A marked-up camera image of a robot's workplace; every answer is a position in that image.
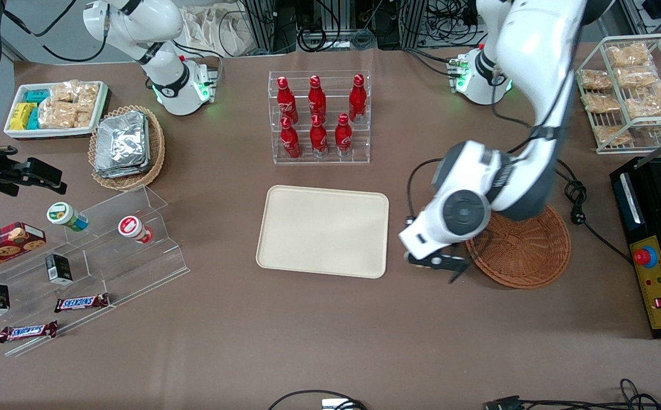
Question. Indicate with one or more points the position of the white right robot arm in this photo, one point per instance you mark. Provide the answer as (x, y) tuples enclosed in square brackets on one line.
[(136, 23)]

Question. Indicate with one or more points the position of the clear bag of brown snacks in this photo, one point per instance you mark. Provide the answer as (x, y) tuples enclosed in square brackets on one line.
[(629, 55), (649, 106), (595, 79), (600, 103), (612, 134), (637, 76)]

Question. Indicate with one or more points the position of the teal snack pack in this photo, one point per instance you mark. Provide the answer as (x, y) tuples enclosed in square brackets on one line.
[(33, 119), (36, 95)]

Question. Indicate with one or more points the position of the white fabric bag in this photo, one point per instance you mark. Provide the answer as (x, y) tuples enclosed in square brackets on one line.
[(216, 28)]

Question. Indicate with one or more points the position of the clear acrylic tiered stand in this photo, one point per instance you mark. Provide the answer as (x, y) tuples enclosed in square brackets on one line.
[(108, 262)]

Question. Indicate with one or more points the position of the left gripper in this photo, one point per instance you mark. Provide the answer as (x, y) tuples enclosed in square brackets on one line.
[(455, 247)]

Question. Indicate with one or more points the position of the cream plastic serving tray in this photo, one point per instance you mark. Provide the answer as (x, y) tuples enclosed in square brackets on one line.
[(323, 230)]

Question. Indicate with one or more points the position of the light tan wicker basket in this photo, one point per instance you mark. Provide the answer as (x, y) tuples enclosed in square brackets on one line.
[(156, 154)]

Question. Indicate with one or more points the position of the small white device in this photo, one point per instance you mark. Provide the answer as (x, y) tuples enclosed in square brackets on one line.
[(339, 405)]

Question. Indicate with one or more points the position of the round brown wicker basket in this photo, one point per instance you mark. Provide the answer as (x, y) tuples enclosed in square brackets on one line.
[(526, 256)]

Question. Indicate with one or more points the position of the red cola bottle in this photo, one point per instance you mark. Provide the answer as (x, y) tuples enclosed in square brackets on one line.
[(357, 98), (319, 138), (286, 99), (343, 136), (317, 98), (290, 139)]

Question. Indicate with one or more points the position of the clear bag of rice crisps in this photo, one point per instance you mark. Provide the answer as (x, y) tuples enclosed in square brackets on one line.
[(89, 94), (83, 118), (56, 117), (64, 91)]

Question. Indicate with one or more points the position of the green lid white cup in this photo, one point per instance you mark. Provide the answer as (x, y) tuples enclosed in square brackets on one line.
[(65, 215)]

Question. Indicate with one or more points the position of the clear acrylic bottle rack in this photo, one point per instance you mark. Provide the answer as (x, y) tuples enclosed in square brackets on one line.
[(320, 160)]

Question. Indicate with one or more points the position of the Snickers chocolate bar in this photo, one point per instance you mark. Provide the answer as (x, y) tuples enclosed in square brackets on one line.
[(27, 331), (81, 303)]

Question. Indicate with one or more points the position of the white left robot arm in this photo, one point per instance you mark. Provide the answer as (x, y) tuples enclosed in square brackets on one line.
[(535, 45)]

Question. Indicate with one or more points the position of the black sealing machine yellow panel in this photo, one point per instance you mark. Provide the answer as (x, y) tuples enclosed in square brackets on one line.
[(649, 239)]

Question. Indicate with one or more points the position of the yellow snack pack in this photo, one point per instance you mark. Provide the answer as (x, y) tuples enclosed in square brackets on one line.
[(20, 115)]

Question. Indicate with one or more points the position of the stack of silver foil packs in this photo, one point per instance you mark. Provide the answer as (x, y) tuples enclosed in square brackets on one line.
[(122, 142)]

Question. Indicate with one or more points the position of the red cookie box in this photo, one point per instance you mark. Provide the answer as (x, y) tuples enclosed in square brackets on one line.
[(3, 246)]

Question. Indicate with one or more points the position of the white rectangular snack tray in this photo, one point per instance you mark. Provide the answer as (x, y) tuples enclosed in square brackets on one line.
[(14, 132)]

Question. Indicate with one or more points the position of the red lid white cup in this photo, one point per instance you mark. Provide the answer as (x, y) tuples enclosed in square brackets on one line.
[(134, 229)]

